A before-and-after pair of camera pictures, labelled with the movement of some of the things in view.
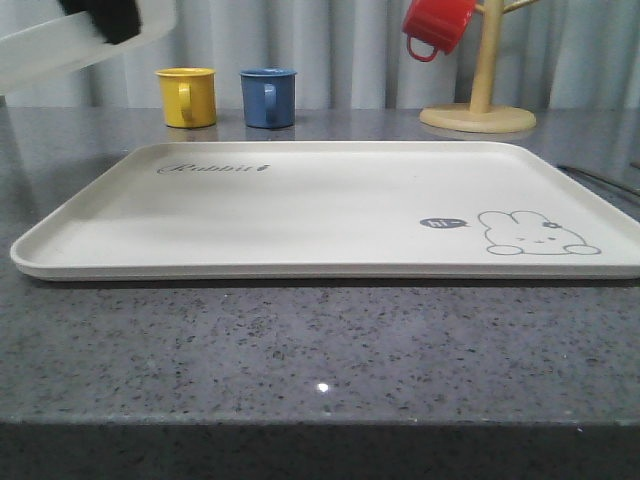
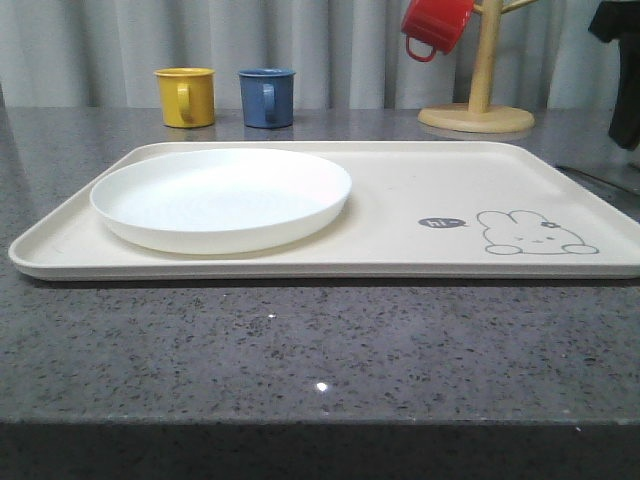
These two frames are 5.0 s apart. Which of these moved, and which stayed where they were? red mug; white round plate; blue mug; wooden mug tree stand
Moved: white round plate
Stayed: blue mug; wooden mug tree stand; red mug
